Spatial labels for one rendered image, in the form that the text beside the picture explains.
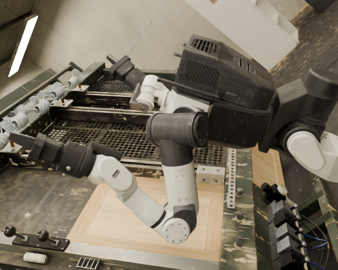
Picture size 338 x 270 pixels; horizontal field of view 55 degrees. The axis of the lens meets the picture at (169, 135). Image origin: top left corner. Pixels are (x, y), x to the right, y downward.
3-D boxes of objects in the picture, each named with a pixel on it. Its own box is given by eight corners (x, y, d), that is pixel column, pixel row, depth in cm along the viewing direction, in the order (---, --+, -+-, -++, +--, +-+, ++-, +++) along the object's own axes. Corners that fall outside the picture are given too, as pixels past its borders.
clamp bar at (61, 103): (227, 132, 191) (230, 94, 179) (42, 119, 211) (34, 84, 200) (228, 124, 199) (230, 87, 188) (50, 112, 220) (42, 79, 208)
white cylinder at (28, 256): (24, 262, 114) (45, 265, 112) (22, 256, 112) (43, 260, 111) (29, 255, 116) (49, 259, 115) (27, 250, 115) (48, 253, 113)
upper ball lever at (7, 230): (29, 245, 116) (9, 236, 105) (20, 244, 117) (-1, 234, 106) (33, 234, 118) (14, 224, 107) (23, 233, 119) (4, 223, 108)
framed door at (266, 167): (291, 236, 187) (294, 234, 186) (218, 182, 178) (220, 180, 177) (276, 152, 264) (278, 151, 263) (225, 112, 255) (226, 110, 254)
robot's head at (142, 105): (159, 84, 108) (137, 80, 109) (151, 105, 104) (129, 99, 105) (160, 96, 113) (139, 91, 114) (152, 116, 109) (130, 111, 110)
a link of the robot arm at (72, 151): (22, 167, 79) (70, 184, 83) (39, 131, 79) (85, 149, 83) (27, 156, 91) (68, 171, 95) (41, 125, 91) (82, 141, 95)
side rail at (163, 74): (230, 88, 267) (232, 75, 262) (104, 82, 287) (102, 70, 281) (231, 84, 274) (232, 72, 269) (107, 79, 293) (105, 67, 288)
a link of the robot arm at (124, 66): (128, 50, 143) (148, 67, 141) (126, 63, 151) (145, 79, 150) (108, 66, 137) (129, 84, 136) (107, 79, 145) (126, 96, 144)
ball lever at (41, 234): (60, 249, 114) (43, 241, 103) (50, 248, 115) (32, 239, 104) (64, 239, 116) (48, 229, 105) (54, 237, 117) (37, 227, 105)
